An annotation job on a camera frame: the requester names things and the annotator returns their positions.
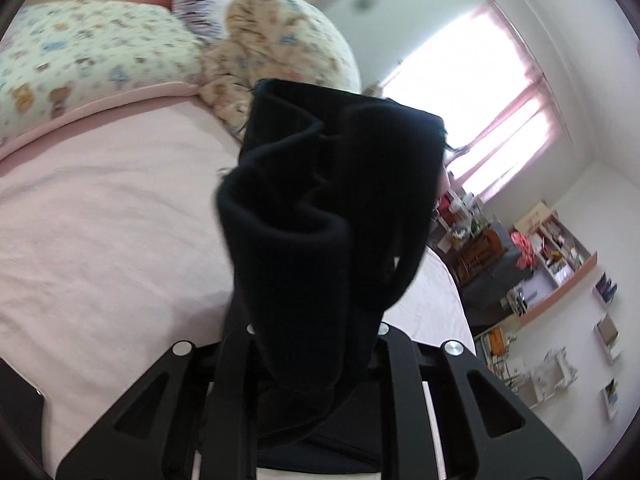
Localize black pants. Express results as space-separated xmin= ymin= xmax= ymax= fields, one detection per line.
xmin=216 ymin=79 xmax=446 ymax=474

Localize dark grey desk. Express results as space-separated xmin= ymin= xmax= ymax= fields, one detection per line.
xmin=459 ymin=242 xmax=532 ymax=334

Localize pink bed sheet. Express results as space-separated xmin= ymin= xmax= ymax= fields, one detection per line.
xmin=1 ymin=103 xmax=471 ymax=479

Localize brown wooden chair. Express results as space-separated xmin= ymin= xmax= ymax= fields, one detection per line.
xmin=452 ymin=226 xmax=506 ymax=286

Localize pink bookshelf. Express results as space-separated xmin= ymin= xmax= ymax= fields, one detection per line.
xmin=512 ymin=202 xmax=598 ymax=326

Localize pink window curtain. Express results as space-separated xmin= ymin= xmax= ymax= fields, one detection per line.
xmin=381 ymin=0 xmax=566 ymax=202

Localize floral pillow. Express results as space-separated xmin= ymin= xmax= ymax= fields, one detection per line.
xmin=1 ymin=0 xmax=202 ymax=156

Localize floral folded quilt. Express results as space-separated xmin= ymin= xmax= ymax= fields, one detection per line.
xmin=198 ymin=0 xmax=361 ymax=141

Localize purple patterned pillow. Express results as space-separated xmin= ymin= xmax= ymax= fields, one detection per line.
xmin=171 ymin=0 xmax=233 ymax=42

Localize wall shelf with books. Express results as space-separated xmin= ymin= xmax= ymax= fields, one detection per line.
xmin=592 ymin=273 xmax=618 ymax=308

